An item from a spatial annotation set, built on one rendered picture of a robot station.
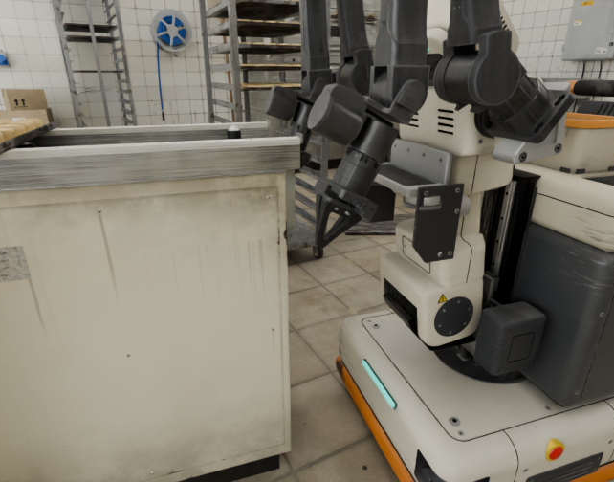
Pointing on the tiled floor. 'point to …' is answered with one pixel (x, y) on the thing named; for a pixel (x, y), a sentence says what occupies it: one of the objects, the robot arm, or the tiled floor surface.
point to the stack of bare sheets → (378, 227)
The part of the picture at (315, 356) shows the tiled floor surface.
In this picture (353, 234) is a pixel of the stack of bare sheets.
